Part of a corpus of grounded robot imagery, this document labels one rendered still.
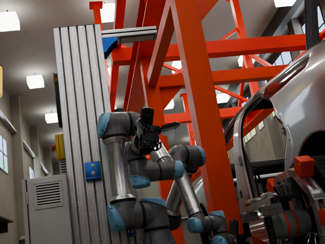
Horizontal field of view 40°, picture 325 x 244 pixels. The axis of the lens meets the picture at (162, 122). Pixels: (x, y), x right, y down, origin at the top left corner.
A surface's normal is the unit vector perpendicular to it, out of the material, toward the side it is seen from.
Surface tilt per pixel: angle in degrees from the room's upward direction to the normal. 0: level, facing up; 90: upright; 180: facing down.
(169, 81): 90
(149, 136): 90
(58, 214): 90
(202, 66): 90
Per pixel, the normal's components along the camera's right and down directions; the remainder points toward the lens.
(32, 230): 0.10, -0.30
